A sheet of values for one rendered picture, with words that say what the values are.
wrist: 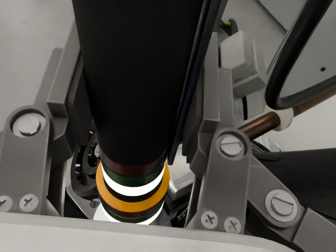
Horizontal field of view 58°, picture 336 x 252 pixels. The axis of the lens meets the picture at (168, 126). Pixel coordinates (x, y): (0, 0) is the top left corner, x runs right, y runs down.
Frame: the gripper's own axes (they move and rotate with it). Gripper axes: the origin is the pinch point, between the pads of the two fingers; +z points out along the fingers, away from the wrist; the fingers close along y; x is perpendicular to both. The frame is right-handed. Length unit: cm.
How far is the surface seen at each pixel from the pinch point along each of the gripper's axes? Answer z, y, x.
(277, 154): 7.0, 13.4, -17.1
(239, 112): 27, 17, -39
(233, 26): 45, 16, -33
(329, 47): 89, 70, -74
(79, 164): 8.2, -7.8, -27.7
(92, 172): 5.9, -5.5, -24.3
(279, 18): 192, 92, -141
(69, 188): 7.3, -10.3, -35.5
